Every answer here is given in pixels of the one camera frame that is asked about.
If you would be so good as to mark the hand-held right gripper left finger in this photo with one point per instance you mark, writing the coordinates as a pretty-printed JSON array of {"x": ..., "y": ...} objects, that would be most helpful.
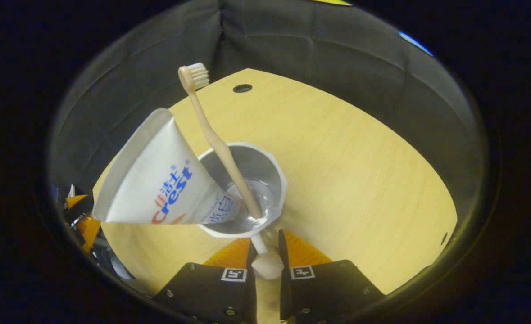
[{"x": 248, "y": 256}]

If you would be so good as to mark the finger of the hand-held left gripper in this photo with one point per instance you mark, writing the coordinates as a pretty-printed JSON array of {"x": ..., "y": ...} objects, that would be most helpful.
[{"x": 89, "y": 229}]

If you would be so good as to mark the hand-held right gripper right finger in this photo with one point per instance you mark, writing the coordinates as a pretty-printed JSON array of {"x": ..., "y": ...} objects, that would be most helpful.
[{"x": 283, "y": 252}]

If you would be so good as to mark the white toothpaste tube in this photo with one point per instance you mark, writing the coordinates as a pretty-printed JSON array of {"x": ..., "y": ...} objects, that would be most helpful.
[{"x": 157, "y": 180}]

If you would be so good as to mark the grey white cup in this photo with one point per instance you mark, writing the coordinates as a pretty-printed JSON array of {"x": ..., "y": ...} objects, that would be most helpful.
[{"x": 260, "y": 166}]

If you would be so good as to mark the beige toothbrush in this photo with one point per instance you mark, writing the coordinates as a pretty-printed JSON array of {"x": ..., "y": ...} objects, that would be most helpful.
[{"x": 220, "y": 150}]

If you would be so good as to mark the black backdrop cloth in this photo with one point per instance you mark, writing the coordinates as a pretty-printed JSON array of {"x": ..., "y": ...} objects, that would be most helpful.
[{"x": 337, "y": 54}]

